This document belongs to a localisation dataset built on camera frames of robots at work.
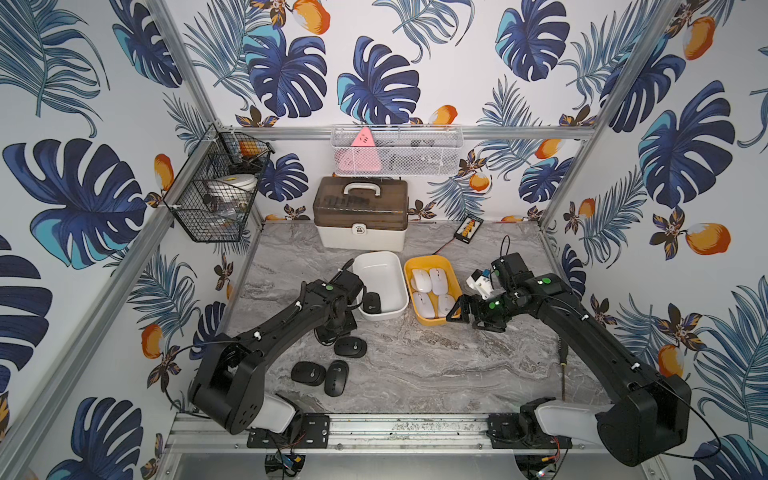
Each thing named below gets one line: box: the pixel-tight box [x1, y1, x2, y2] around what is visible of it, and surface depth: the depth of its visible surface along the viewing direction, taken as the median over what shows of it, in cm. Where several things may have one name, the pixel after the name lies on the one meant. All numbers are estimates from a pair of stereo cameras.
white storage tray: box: [353, 251, 410, 321], surface depth 104 cm
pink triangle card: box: [339, 127, 382, 171], surface depth 92 cm
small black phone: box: [454, 216, 484, 244], surface depth 119 cm
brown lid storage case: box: [312, 176, 409, 252], surface depth 104 cm
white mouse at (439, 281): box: [429, 268, 448, 295], surface depth 103 cm
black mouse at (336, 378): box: [324, 360, 349, 397], surface depth 83 cm
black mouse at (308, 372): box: [291, 361, 327, 386], surface depth 84 cm
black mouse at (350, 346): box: [334, 336, 367, 358], surface depth 88 cm
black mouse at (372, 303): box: [363, 292, 382, 314], surface depth 97 cm
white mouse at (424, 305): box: [414, 292, 435, 318], surface depth 97 cm
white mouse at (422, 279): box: [412, 269, 432, 293], surface depth 102 cm
